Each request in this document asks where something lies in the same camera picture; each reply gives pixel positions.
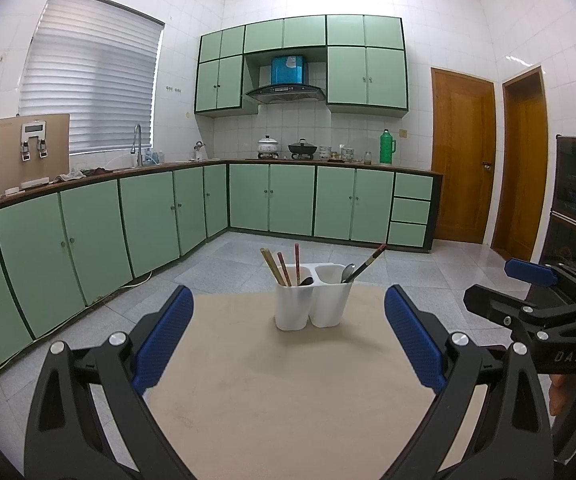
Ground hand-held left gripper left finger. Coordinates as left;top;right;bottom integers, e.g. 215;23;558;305
24;285;196;480

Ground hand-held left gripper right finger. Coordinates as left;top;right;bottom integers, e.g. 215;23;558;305
384;284;555;480

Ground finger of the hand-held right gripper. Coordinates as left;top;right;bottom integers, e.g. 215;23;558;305
463;284;576;342
504;258;576;306

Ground black chopstick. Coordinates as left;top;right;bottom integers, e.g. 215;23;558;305
349;243;387;283

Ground white two-compartment utensil holder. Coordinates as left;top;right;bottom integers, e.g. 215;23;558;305
274;262;355;332

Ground plain bamboo chopstick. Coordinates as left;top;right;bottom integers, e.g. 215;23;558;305
260;248;285;287
265;247;289;287

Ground person's right hand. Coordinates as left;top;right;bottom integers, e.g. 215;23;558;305
549;375;576;416

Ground black glass cabinet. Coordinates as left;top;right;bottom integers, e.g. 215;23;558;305
540;134;576;281

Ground wooden door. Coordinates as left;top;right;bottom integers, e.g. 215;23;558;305
490;66;550;264
430;67;497;246

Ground green cabinet drawer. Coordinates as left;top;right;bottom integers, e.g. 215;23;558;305
391;199;431;225
394;172;434;200
388;222;427;248

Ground green lower kitchen cabinets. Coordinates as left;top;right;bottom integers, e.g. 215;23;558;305
0;160;444;388

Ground green kitchen cabinets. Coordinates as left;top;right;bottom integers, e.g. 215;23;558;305
0;160;444;388
194;14;409;121

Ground green thermos jug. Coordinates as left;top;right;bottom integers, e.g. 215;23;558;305
379;129;397;165

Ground metal sink faucet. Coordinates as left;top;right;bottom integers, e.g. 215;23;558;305
130;124;145;167

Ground wooden board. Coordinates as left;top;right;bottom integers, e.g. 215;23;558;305
0;113;71;196

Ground black wok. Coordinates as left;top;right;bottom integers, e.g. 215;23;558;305
288;138;319;156

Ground green upper kitchen cabinets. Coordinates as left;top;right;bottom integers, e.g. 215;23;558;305
194;14;409;121

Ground white window blind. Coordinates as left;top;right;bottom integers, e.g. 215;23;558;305
18;0;166;156

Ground range hood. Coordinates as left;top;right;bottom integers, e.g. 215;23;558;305
245;55;326;106

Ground white wall-mounted dispenser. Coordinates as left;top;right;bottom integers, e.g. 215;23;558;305
19;119;48;162

